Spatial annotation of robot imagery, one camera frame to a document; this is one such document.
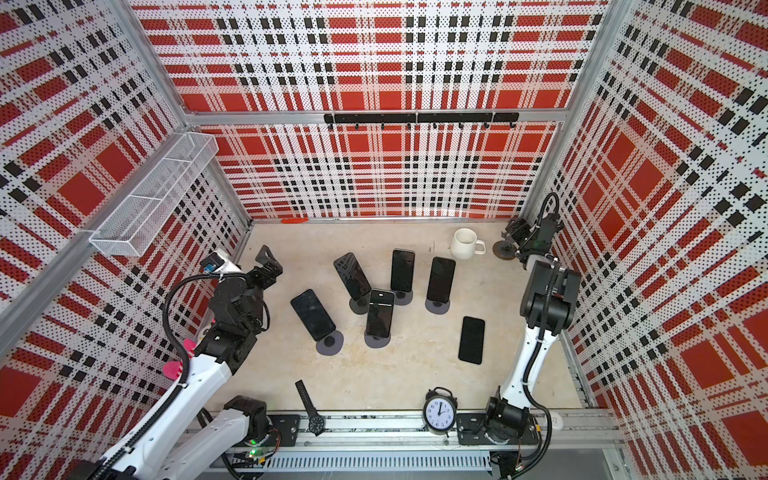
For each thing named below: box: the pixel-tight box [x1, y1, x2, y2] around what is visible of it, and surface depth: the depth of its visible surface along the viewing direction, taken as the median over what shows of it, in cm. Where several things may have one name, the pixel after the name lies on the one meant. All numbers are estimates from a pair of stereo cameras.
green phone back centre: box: [391, 249, 415, 292], surface depth 93 cm
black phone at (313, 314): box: [290, 289, 336, 342], surface depth 84 cm
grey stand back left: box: [349, 293, 371, 315], surface depth 100 cm
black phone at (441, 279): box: [427, 256, 456, 303], surface depth 90 cm
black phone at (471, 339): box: [458, 316, 485, 365], surface depth 90 cm
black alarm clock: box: [422, 386, 458, 438], surface depth 76 cm
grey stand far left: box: [316, 330, 344, 356], surface depth 90 cm
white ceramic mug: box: [450, 228, 486, 260], surface depth 109 cm
